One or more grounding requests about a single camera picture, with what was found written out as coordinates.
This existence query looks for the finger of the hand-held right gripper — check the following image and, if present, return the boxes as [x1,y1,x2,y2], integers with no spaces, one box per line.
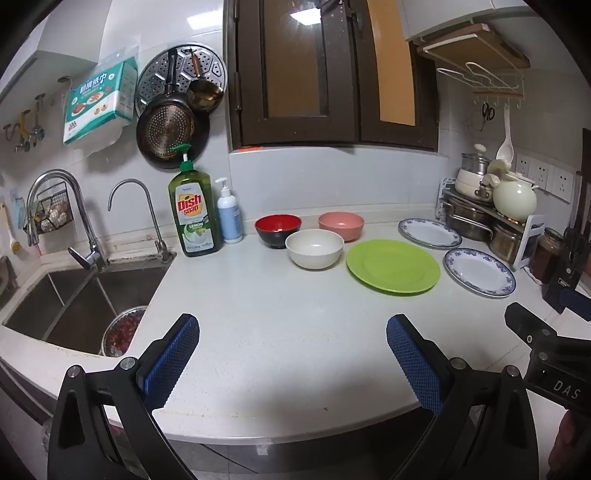
[504,302,571,346]
[556,286,591,320]

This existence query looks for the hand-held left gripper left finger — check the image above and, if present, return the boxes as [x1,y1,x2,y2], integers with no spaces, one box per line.
[47,313,201,480]

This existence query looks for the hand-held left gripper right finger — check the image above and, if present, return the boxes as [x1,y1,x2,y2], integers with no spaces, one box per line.
[386,315,540,480]

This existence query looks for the blue floral rimmed plate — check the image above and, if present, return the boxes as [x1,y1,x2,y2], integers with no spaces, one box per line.
[444,248,516,298]
[398,218,463,250]

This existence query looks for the green plate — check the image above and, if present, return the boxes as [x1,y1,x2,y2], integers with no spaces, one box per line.
[346,240,441,295]

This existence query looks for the white bowl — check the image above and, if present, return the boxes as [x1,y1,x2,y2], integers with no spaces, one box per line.
[285,229,345,270]

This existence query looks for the pink bowl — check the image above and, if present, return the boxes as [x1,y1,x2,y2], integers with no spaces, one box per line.
[318,211,365,243]

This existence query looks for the red and black bowl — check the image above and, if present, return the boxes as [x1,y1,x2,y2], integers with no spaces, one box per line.
[255,214,303,250]

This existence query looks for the person's right hand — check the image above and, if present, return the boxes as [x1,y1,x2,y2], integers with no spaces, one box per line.
[547,406,591,480]

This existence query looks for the black knife block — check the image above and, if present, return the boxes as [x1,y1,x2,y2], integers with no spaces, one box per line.
[541,226,591,315]

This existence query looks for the brown glass jar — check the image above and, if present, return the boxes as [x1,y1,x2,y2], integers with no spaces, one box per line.
[529,227,565,283]

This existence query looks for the metal colander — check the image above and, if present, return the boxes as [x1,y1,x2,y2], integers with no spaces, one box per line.
[102,305,149,358]

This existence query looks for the white pot rack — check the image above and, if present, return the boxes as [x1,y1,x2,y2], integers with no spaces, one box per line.
[434,178,550,271]

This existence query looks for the small stainless steel pot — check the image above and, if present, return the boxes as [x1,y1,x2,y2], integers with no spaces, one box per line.
[489,222,525,264]

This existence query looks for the slim gooseneck faucet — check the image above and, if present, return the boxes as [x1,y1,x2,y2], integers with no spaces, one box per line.
[107,179,177,265]

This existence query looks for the stainless steel sink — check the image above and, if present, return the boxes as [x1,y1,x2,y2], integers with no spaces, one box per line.
[1,258,174,358]

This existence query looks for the cream kettle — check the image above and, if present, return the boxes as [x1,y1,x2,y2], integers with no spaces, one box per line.
[488,159,540,223]

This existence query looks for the chrome kitchen faucet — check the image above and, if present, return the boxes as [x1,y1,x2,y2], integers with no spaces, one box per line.
[25,169,109,272]

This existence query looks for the cream pot with lid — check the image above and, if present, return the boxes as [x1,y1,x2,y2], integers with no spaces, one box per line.
[455,168,495,204]

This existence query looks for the green dish soap bottle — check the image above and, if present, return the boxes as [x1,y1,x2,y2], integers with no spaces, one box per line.
[167,143,225,258]

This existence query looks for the white and blue pump bottle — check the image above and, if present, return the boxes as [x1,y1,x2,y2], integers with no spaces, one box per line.
[215,177,243,244]

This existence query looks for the steel pot with lid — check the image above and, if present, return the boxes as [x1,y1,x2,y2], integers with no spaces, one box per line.
[461,143,492,178]

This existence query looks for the white ladle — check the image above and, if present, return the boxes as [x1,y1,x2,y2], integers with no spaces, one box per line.
[496,104,515,162]

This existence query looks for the wooden cutting board shelf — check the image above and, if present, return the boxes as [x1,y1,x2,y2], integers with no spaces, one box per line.
[418,32,527,109]

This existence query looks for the black perforated frying pan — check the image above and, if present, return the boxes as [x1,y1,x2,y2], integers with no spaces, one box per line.
[136,48,211,171]

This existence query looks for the small brass saucepan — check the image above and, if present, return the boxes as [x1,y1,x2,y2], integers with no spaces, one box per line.
[187,53,225,113]

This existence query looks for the paper towel pack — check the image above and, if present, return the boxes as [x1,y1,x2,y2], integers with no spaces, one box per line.
[62,56,139,146]

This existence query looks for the wooden cutting board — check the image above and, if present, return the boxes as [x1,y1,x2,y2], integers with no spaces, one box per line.
[406,23,531,70]

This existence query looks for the round metal steamer plate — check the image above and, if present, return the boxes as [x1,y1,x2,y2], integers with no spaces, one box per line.
[135,44,229,118]

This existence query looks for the black wire basket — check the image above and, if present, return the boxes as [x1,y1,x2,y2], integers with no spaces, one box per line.
[34,181,75,234]

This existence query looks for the grey bicycle wall hook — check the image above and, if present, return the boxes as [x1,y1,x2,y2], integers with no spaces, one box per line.
[30,92,47,141]

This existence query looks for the yellow bicycle wall hook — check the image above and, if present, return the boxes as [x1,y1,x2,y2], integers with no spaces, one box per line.
[4,110,31,153]

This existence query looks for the dark brown window frame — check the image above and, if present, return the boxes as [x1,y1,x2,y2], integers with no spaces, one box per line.
[222,0,439,153]

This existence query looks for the white wall cabinet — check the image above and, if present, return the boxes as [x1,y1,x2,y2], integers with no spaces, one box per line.
[399,0,541,42]

